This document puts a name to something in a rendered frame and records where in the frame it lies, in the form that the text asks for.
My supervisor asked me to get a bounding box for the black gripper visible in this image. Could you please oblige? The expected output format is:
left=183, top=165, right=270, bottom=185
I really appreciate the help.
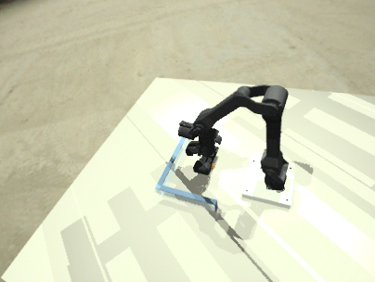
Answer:
left=193, top=135, right=222, bottom=175

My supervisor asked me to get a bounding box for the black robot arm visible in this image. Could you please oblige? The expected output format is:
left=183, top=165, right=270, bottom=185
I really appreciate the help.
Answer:
left=178, top=84, right=289, bottom=190

